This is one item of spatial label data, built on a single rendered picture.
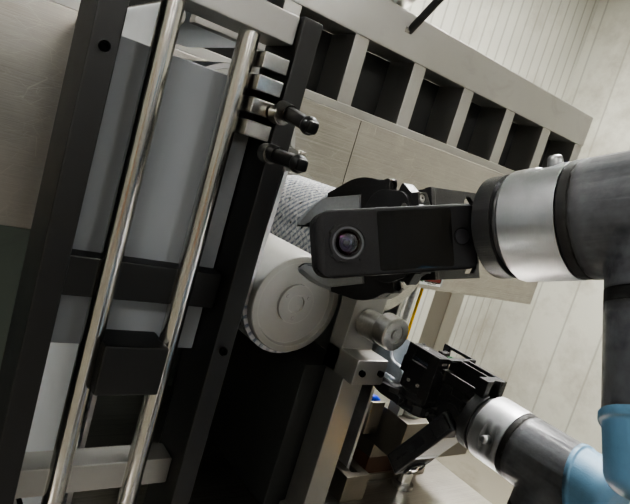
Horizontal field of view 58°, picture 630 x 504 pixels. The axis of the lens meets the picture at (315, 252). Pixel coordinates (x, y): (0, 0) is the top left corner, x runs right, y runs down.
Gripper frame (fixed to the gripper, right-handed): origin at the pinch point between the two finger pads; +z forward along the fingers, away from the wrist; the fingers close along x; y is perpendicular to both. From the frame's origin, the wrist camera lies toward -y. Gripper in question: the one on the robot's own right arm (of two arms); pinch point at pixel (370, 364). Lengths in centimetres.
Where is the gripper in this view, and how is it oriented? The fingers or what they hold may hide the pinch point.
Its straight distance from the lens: 83.0
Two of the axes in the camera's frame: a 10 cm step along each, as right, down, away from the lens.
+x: -7.8, -1.4, -6.0
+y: 2.8, -9.5, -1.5
